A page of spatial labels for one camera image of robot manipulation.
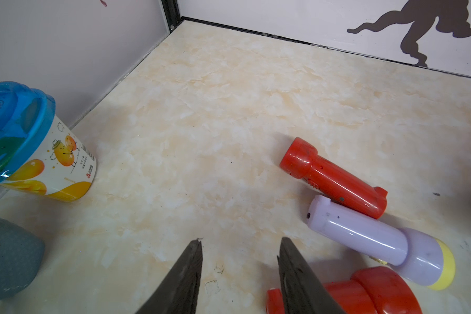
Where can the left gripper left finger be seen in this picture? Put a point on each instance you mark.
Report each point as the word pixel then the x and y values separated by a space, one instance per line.
pixel 179 290

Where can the red flashlight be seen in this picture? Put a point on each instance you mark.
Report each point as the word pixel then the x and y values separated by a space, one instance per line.
pixel 302 161
pixel 369 290

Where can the purple flashlight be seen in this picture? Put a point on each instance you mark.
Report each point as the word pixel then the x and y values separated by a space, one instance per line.
pixel 414 255

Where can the blue-lid printed cup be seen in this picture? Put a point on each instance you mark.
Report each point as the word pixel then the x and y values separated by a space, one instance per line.
pixel 39 154

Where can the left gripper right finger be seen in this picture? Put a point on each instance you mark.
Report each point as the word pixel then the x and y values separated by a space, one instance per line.
pixel 301 289

